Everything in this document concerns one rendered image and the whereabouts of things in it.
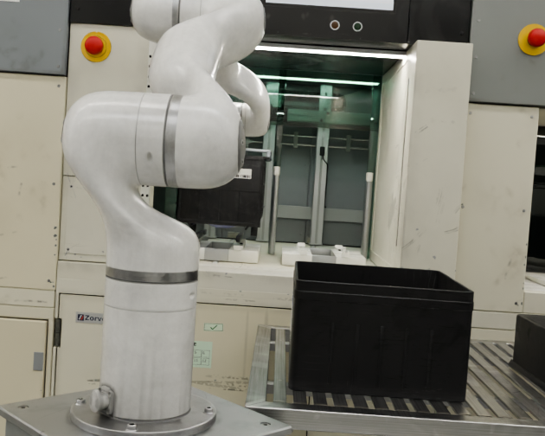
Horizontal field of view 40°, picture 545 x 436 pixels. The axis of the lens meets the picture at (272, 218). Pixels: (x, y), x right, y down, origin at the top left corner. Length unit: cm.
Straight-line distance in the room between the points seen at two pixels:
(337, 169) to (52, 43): 118
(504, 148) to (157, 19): 84
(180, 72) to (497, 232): 92
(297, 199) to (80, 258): 103
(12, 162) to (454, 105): 98
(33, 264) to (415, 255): 85
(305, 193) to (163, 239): 166
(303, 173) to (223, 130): 165
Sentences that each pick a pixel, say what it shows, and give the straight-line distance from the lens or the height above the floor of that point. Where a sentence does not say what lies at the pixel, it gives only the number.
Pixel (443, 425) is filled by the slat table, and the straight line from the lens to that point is 112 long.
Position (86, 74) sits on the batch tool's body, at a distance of 174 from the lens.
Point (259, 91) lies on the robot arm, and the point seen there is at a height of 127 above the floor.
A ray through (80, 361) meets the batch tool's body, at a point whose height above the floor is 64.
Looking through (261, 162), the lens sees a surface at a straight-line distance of 186.
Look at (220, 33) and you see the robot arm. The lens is 120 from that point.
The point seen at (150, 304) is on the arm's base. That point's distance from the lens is 94.
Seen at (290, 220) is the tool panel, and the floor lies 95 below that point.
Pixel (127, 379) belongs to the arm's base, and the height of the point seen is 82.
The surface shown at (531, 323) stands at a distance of 142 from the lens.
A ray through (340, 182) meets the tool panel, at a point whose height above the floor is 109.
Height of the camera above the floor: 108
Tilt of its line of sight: 3 degrees down
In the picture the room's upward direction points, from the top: 4 degrees clockwise
